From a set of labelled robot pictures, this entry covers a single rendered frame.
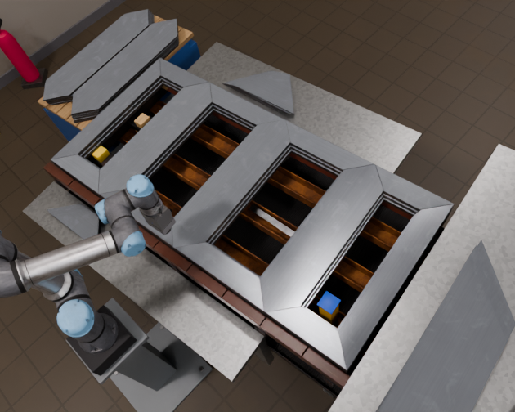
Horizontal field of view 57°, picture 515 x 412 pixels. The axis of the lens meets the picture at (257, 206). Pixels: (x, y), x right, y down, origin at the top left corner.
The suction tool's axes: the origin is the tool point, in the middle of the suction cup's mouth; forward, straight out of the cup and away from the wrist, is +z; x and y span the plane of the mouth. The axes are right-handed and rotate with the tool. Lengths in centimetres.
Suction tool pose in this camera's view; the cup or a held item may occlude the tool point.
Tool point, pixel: (165, 229)
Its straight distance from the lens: 179.0
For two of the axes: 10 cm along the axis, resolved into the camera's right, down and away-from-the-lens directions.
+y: -8.0, -4.6, 3.8
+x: -5.8, 7.3, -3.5
